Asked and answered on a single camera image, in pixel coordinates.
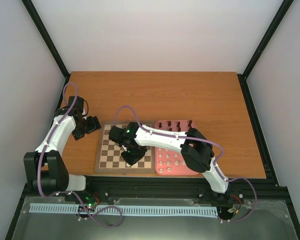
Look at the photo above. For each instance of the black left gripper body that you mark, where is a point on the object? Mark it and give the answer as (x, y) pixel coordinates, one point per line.
(92, 126)

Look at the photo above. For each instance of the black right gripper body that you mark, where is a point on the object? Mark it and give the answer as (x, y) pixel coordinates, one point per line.
(134, 155)

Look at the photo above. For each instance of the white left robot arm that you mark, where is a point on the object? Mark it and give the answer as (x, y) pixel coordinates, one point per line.
(45, 169)

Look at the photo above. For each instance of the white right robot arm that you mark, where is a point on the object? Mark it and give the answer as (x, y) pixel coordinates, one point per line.
(196, 150)

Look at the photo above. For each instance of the green lit circuit board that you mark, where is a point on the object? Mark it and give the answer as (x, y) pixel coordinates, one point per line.
(92, 200)

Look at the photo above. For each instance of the wooden chessboard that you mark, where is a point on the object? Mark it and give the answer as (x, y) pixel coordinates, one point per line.
(110, 161)

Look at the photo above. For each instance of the pink piece tray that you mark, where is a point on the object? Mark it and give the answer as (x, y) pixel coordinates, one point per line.
(167, 162)

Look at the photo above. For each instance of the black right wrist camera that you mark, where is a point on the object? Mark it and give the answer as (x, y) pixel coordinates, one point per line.
(115, 135)

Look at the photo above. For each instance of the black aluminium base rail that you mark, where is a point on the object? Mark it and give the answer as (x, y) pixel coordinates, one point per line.
(108, 189)

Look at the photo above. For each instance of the light blue cable duct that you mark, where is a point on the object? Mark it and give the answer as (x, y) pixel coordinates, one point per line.
(130, 210)

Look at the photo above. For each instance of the left black frame post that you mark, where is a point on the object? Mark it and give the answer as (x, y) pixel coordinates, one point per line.
(34, 15)

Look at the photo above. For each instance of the black frame post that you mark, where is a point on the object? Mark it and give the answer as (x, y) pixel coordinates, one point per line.
(273, 26)
(34, 15)

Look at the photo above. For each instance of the right black frame post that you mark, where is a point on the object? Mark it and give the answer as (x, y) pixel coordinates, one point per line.
(273, 26)

